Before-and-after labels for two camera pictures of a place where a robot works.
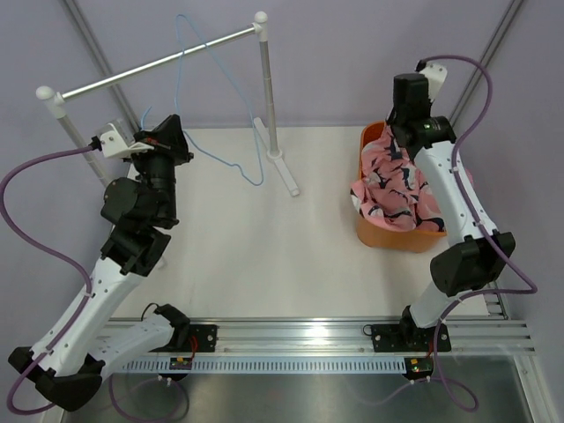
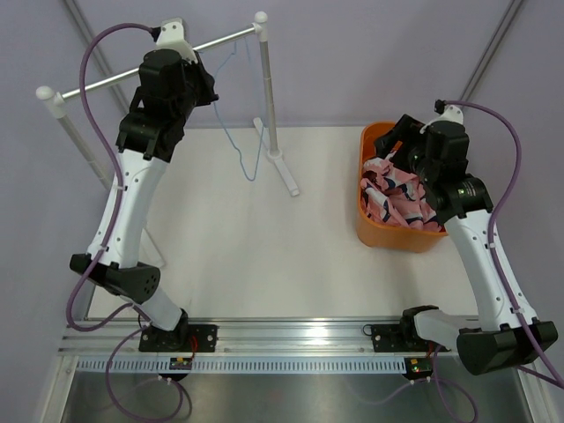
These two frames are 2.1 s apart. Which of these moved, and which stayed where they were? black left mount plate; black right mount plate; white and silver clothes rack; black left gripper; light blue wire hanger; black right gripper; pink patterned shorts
Moved: black left gripper; black right gripper; light blue wire hanger
Stayed: black right mount plate; pink patterned shorts; black left mount plate; white and silver clothes rack
